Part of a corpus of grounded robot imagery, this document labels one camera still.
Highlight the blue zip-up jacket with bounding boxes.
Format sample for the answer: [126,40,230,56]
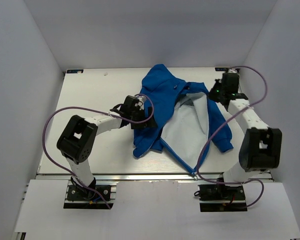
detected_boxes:
[132,64,234,174]

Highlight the blue left corner label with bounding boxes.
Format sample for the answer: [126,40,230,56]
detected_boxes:
[66,69,84,74]

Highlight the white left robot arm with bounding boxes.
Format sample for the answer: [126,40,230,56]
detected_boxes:
[56,94,157,200]

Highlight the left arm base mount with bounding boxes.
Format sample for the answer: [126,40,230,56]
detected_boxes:
[63,183,116,210]

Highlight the aluminium table front rail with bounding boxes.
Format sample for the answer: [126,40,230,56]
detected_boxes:
[34,172,273,183]

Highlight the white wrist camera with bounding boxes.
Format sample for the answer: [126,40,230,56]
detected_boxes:
[226,68,239,75]
[137,95,147,107]

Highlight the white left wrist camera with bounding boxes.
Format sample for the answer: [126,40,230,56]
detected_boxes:
[137,95,147,107]

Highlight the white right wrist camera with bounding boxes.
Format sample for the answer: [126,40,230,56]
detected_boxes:
[226,68,239,75]

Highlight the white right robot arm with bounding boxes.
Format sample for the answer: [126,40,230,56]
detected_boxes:
[208,68,282,200]

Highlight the blue corner label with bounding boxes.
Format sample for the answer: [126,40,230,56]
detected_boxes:
[66,69,84,74]
[214,67,229,72]

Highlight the blue right corner label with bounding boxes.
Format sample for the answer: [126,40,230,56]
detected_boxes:
[214,67,229,72]

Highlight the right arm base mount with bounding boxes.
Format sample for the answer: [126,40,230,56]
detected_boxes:
[193,184,248,213]

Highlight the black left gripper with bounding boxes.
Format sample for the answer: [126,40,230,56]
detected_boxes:
[129,106,157,130]

